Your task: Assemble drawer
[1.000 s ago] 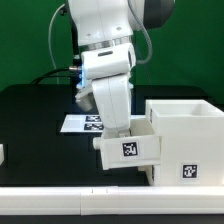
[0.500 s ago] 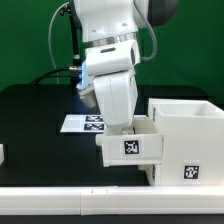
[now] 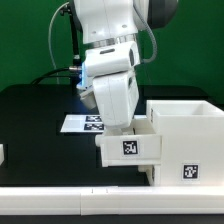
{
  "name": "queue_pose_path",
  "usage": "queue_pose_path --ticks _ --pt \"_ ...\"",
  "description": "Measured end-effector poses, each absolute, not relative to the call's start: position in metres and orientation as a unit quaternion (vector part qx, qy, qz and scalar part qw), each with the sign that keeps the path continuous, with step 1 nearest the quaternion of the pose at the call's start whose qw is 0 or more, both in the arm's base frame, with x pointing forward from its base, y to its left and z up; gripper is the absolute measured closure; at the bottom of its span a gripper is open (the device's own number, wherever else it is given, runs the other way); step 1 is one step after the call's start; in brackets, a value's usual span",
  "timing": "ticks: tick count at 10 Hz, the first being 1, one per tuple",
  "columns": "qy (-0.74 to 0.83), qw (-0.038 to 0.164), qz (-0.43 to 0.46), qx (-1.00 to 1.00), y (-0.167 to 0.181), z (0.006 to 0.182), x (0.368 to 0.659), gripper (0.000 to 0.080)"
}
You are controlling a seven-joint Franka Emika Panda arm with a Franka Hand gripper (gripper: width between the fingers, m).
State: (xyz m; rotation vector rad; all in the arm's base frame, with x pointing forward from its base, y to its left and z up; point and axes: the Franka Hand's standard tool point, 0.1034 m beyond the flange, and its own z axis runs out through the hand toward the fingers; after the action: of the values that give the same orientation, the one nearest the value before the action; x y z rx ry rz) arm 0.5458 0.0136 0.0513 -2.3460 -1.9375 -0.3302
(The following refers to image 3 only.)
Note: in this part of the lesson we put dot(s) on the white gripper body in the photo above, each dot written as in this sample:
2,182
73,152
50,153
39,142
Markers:
116,98

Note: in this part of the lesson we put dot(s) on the white drawer with knob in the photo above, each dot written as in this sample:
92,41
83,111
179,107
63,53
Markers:
139,145

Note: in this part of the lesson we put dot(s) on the white drawer cabinet box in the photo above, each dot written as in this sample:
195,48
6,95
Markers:
192,142

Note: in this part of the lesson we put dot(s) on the white drawer without knob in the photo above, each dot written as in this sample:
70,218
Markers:
149,170

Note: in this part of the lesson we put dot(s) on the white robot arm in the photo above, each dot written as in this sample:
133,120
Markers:
110,28

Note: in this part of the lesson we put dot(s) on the white marker sheet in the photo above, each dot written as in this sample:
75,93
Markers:
82,124

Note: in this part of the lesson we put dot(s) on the black camera on stand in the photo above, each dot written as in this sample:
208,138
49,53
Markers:
74,36

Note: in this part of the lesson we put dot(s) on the white left rail block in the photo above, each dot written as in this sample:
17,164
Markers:
1,154

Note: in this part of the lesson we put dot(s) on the white front rail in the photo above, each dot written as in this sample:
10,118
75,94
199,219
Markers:
111,200

